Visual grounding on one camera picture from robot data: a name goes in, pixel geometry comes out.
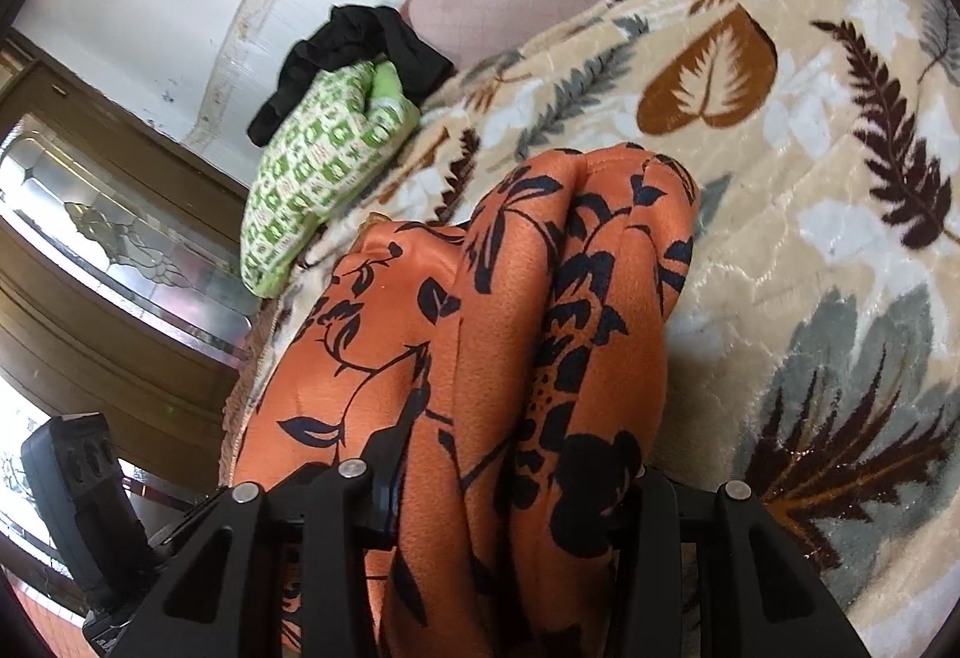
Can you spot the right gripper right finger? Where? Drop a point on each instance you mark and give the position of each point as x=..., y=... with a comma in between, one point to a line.
x=757, y=594

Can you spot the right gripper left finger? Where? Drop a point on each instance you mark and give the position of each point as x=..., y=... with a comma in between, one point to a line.
x=220, y=584

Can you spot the orange black floral garment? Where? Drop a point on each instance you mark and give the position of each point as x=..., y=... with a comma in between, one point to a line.
x=531, y=345

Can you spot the wooden door with glass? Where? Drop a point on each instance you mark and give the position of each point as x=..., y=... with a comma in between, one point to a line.
x=120, y=278

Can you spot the green white checkered pillow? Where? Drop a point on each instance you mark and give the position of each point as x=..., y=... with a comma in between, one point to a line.
x=348, y=125

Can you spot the beige leaf print blanket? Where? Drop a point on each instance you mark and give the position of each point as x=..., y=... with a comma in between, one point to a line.
x=813, y=351

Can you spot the black cloth on pillow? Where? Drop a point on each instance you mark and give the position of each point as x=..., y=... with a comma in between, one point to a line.
x=353, y=34

